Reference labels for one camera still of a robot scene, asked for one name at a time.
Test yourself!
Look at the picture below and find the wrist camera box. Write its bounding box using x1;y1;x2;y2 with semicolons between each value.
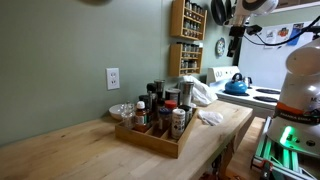
245;24;263;36

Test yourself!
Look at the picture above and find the black hanging pan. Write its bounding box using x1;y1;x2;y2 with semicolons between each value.
210;0;233;27

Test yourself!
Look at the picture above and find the crumpled white paper towel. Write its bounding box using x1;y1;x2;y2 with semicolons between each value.
197;109;224;127

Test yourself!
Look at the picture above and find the blue fridge magnet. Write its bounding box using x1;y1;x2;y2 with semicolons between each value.
287;23;305;46

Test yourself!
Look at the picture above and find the white cap sauce bottle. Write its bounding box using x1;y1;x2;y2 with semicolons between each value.
134;100;149;133

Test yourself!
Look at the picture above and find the white bowl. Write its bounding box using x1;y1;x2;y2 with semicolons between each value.
108;103;130;121

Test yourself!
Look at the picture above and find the small steel pot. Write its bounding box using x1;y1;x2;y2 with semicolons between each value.
244;76;254;89

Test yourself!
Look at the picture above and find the black stove burner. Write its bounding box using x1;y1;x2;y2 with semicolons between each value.
255;87;282;95
252;95;280;103

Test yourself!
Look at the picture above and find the decorative wall plate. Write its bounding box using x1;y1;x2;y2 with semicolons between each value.
215;37;227;57

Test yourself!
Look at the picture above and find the white stove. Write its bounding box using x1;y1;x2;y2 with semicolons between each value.
205;65;283;120

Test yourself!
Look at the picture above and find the steel pepper grinder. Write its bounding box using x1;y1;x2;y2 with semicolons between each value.
153;79;166;101

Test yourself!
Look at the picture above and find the red lid spice jar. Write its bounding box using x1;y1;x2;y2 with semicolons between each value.
164;99;178;111

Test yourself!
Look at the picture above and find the crumpled white bag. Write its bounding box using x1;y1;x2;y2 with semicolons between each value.
181;75;219;107

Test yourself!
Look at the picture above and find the wooden spice rack tray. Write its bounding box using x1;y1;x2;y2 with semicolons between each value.
114;105;200;159

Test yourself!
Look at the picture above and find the white refrigerator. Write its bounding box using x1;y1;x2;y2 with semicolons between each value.
238;21;320;91

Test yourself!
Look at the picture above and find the wooden wall spice rack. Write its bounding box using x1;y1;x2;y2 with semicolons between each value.
169;0;208;42
168;42;204;78

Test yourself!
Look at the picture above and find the black lid spice jar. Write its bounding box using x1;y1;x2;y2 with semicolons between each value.
178;104;194;126

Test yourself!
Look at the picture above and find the orange fridge magnet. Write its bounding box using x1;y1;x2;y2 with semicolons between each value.
277;27;290;38

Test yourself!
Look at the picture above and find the black bottle white label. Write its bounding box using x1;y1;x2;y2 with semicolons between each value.
146;83;158;114

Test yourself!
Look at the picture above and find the white spice shaker container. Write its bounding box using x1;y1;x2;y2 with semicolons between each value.
171;108;187;141

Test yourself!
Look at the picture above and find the tall steel white mill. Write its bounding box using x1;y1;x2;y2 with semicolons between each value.
181;80;195;108

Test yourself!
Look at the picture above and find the white wall outlet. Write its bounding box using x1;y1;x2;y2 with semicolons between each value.
105;67;121;91

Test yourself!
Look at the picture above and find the clear glass shaker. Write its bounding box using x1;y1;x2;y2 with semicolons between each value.
120;101;136;130

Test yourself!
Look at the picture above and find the steel tin can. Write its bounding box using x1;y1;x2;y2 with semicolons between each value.
165;88;182;105

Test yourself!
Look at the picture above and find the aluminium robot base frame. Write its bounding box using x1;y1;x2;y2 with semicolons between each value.
251;116;320;180

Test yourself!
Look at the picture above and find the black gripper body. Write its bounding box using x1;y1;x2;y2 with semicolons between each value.
228;25;247;48

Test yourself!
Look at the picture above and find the blue kettle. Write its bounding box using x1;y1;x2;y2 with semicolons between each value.
224;72;249;96

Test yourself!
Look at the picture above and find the white fridge note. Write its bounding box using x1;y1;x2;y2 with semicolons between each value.
264;29;278;50

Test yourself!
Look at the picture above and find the brown spice jar dark lid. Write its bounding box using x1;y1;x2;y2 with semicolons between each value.
157;107;173;133

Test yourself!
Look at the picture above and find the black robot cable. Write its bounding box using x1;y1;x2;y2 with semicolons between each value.
243;14;320;47

